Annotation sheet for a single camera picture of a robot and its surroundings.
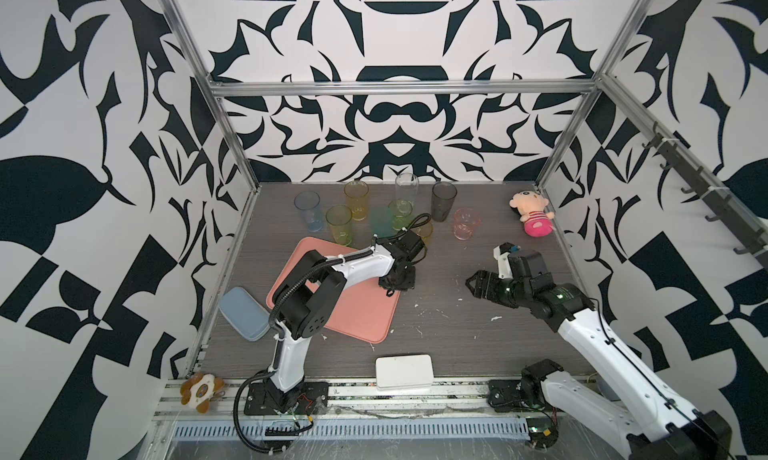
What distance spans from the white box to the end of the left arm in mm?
167

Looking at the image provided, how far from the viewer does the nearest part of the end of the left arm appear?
2.34ft

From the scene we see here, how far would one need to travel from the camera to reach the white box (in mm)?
747
